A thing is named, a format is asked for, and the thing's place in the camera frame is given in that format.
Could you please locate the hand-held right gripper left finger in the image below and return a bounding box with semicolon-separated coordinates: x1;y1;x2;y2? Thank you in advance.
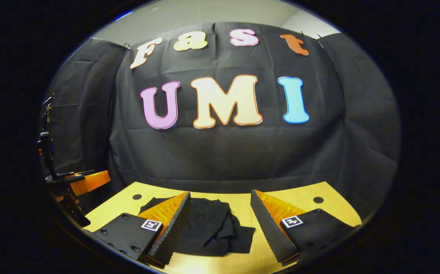
86;191;192;268

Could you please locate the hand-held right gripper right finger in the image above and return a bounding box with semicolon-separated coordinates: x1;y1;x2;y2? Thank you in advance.
250;189;362;267

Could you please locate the black coat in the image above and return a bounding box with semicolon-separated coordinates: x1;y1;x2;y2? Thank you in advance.
139;197;256;257

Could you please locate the black backdrop cloth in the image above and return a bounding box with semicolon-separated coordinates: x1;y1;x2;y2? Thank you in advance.
39;22;401;226

